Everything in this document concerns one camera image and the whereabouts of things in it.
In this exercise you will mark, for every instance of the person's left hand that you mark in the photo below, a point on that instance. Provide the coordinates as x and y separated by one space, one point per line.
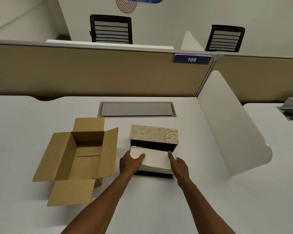
129 165

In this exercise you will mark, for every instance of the person's right hand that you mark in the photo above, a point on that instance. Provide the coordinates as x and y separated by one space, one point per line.
182 171

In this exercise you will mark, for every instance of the white tissue stack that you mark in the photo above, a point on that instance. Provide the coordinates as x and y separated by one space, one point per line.
156 159

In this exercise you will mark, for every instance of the beige patterned tissue box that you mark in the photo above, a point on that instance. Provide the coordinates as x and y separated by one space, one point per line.
151 134

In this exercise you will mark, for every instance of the brown cardboard box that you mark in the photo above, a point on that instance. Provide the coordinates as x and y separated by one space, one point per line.
88 163

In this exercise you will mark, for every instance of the person's left forearm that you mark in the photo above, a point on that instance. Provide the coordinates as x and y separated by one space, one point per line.
97 209

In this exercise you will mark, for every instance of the person's right forearm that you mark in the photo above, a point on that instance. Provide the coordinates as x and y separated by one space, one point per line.
205 209

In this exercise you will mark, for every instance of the large white side divider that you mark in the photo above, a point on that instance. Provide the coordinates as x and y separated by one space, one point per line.
234 131

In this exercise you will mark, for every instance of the long beige partition panel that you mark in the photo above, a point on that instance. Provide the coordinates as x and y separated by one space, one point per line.
88 70

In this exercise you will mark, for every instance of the blue number sign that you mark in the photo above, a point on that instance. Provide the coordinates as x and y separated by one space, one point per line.
191 59

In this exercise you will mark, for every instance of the short beige partition panel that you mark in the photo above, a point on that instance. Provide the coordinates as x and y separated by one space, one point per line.
258 77

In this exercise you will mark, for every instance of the small white desk divider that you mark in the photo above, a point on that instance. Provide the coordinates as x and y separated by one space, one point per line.
190 42

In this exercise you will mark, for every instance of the black mesh office chair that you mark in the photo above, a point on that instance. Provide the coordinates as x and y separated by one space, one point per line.
224 38
111 29

